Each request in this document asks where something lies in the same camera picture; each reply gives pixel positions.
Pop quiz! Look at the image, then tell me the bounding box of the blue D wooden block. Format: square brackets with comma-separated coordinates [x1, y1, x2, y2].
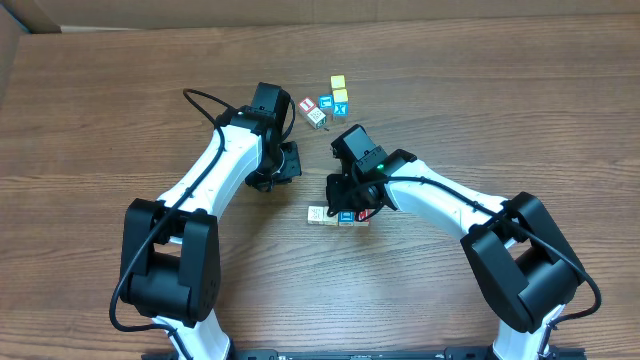
[338, 211, 355, 226]

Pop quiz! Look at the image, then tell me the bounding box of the red M wooden block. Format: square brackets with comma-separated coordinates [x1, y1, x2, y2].
[354, 209, 372, 227]

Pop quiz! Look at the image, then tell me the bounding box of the blue P wooden block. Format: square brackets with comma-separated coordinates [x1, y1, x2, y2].
[322, 213, 339, 226]

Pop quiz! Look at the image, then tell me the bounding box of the plain K wooden block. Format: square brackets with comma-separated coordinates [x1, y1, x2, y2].
[307, 206, 325, 225]

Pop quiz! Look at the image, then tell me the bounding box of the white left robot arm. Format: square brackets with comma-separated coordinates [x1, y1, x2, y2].
[109, 103, 301, 359]

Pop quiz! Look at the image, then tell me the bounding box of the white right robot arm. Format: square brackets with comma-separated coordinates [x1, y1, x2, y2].
[326, 148, 586, 359]

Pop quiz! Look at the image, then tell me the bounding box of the plain W wooden block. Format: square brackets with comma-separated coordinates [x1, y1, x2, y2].
[305, 107, 327, 129]

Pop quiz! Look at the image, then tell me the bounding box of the red I wooden block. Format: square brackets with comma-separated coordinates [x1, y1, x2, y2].
[297, 97, 317, 116]

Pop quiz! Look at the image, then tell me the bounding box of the blue L wooden block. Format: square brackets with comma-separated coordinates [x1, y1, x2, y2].
[318, 94, 334, 112]

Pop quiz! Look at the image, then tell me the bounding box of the blue X wooden block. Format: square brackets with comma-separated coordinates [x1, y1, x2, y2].
[332, 102, 349, 123]

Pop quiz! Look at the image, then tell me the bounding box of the yellow C wooden block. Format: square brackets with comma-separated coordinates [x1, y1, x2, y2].
[332, 88, 349, 103]

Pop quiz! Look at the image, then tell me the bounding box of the yellow G wooden block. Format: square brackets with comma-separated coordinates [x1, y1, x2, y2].
[330, 74, 346, 91]

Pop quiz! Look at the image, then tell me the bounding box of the cardboard back panel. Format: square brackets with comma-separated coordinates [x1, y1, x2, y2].
[1, 0, 639, 33]

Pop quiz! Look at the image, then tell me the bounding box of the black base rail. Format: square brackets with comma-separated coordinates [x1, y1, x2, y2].
[140, 346, 587, 360]

